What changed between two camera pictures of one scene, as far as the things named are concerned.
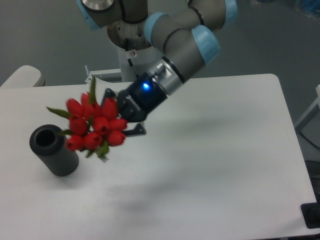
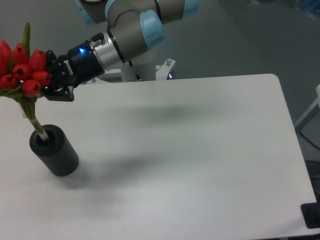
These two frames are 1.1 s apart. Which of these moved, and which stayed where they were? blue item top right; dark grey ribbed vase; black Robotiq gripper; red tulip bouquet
Moved: red tulip bouquet; black Robotiq gripper
Stayed: dark grey ribbed vase; blue item top right
